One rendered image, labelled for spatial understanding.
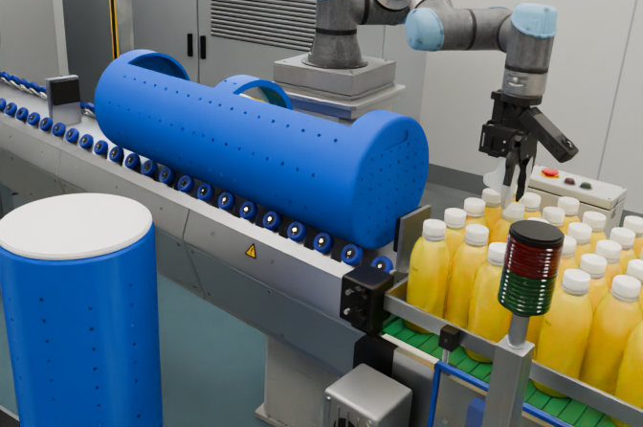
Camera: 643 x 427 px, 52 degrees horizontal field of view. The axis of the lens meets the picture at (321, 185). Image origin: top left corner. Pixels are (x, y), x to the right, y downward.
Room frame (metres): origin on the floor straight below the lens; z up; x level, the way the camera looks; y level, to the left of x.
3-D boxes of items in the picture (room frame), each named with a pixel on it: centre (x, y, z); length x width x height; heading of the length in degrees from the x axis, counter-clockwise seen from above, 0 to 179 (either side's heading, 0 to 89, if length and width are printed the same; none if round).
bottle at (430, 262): (1.06, -0.20, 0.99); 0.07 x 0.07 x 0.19
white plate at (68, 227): (1.14, 0.46, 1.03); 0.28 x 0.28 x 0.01
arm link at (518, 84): (1.17, -0.35, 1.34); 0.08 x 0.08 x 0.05
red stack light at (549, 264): (0.72, -0.26, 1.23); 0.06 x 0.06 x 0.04
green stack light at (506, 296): (0.72, -0.26, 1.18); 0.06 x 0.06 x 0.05
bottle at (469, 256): (1.05, -0.27, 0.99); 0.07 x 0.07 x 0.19
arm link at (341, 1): (1.88, -0.02, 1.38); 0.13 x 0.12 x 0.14; 105
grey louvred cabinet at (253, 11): (3.73, 0.56, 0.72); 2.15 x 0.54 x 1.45; 59
